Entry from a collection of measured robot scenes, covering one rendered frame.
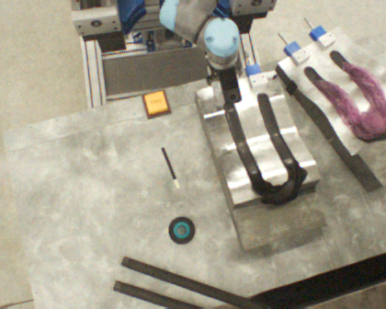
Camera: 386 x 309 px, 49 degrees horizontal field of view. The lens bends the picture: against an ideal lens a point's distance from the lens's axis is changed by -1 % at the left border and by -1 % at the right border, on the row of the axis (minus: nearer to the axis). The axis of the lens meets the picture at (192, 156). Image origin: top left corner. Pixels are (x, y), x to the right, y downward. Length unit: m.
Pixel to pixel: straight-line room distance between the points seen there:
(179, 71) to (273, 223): 1.07
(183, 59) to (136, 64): 0.23
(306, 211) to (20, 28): 1.89
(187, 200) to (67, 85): 1.26
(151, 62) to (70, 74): 0.50
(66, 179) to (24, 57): 1.26
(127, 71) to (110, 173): 0.87
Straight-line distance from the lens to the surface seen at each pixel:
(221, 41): 0.95
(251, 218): 1.27
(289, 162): 1.27
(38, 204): 1.39
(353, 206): 1.43
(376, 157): 1.37
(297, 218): 1.30
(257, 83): 1.33
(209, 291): 1.22
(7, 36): 2.63
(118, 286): 1.29
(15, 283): 2.25
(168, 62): 2.14
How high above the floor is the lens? 2.11
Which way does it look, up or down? 75 degrees down
